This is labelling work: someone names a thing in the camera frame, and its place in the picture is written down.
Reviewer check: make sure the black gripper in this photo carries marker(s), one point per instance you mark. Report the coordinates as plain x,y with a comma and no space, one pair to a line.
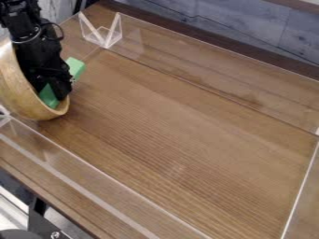
39,56

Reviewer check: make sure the wooden bowl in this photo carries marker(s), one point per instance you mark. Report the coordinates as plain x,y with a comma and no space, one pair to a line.
18,94

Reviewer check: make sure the green rectangular stick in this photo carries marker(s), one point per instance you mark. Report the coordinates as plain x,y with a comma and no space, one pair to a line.
77,68

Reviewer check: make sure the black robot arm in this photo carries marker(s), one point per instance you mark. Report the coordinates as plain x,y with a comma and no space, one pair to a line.
20,17

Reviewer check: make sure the clear acrylic corner bracket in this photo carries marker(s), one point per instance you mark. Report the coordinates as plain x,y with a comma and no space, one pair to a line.
102,36

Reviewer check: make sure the clear acrylic front wall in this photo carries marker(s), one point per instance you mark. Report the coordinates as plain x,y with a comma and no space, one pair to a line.
110,210

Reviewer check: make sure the clear acrylic wall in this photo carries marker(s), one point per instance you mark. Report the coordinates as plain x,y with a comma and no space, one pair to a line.
259,85
110,210

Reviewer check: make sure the clear acrylic back wall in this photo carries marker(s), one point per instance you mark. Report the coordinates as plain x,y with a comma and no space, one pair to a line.
259,85

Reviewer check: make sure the black table leg bracket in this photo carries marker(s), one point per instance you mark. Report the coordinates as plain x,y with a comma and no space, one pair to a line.
39,224

